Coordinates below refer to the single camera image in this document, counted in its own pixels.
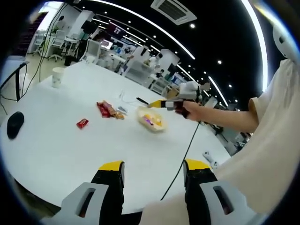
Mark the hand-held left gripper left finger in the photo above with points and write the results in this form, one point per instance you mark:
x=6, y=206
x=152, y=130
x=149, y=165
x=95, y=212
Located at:
x=105, y=185

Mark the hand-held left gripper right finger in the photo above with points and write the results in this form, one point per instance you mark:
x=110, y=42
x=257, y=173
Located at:
x=198, y=182

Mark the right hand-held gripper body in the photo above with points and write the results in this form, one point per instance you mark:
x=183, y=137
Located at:
x=187, y=90

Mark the purple food packet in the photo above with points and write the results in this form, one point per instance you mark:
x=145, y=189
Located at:
x=148, y=120

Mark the cream hexagonal container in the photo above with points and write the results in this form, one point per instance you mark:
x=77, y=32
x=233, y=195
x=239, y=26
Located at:
x=140, y=116

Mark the small red food packet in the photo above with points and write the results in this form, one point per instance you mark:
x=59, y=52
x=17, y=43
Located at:
x=82, y=123

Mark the person's right hand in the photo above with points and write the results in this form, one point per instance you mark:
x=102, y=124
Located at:
x=197, y=112

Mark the white mesh office chair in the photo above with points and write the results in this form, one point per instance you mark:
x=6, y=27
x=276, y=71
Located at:
x=138, y=70
x=59, y=36
x=92, y=48
x=159, y=84

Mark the white game controller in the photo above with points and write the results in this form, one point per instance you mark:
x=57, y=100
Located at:
x=208, y=157

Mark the long ceiling light strip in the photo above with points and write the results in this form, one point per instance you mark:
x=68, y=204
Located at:
x=187, y=52
x=264, y=70
x=218, y=91

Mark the round ceiling spotlights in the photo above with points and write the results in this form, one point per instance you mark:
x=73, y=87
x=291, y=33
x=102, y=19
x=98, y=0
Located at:
x=192, y=25

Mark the operator in beige shirt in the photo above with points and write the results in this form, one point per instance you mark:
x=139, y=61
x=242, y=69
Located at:
x=269, y=145

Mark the ceiling air conditioner vent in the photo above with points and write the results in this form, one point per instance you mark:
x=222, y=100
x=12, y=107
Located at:
x=173, y=10

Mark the pink screen desk monitor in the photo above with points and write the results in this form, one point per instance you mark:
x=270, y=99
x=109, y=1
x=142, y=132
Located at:
x=106, y=44

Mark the plain white paper cup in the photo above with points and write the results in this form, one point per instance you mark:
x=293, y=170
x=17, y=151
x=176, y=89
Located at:
x=89, y=59

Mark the white neck-worn headset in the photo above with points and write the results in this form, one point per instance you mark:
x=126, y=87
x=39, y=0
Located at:
x=282, y=42

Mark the black computer mouse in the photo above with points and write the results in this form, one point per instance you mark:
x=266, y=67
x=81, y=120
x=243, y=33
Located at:
x=15, y=124

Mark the black trash bin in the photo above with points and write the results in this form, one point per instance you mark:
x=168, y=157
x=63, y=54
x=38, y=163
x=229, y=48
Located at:
x=68, y=61

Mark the printed paper cup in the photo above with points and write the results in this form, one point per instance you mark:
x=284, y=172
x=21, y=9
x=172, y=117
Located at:
x=57, y=78

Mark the white side desk black legs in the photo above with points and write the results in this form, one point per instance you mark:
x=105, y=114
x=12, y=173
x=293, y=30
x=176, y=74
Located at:
x=18, y=82

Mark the small computer screen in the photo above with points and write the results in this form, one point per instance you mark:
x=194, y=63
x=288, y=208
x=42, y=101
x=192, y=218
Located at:
x=32, y=30

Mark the purple wall video display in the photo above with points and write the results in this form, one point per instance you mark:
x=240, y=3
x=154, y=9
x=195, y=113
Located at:
x=116, y=28

